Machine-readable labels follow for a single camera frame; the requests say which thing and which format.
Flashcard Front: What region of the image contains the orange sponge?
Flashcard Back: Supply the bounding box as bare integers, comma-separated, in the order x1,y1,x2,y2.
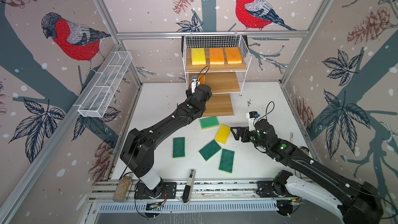
224,47,242,64
191,74,205,85
209,48,224,65

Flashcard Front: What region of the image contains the dark green sponge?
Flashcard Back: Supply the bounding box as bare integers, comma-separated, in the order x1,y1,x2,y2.
199,140,221,161
173,137,185,159
219,149,235,173

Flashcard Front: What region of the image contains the light green sponge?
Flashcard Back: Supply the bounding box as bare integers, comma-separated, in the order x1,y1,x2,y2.
200,116,220,130

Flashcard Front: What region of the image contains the yellow sponge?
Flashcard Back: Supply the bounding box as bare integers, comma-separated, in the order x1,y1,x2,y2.
191,48,206,65
214,124,231,145

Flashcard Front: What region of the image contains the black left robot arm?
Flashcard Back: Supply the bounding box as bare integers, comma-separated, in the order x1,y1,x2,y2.
120,85,212,198

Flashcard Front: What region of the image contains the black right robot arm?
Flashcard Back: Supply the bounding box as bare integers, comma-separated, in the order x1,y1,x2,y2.
231,119,383,224

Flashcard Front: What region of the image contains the small clear plastic container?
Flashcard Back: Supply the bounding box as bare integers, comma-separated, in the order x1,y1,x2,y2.
300,146,310,156

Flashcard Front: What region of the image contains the black white handheld scraper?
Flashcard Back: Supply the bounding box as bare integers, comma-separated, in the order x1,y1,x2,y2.
181,169,196,205

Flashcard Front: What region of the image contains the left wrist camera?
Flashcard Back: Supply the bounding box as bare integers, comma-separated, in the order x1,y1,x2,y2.
191,75,200,94

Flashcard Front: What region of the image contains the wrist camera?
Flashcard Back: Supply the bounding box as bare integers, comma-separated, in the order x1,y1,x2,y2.
191,75,200,94
246,111,260,131

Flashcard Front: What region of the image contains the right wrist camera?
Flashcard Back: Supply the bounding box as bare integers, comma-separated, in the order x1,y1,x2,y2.
246,111,260,131

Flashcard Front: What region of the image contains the white wire wooden shelf unit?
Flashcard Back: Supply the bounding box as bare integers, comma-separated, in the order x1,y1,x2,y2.
181,35,251,117

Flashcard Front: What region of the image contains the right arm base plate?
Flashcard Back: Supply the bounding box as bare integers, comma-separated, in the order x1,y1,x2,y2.
256,180,298,199

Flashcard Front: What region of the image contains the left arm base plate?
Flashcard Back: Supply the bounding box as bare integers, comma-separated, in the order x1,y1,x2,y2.
134,182,177,200

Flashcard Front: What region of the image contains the aluminium frame crossbar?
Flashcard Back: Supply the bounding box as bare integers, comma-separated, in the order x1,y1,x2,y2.
116,30,309,40

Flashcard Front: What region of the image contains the white wire wall basket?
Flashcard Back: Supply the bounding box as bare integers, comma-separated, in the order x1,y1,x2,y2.
78,51,132,118

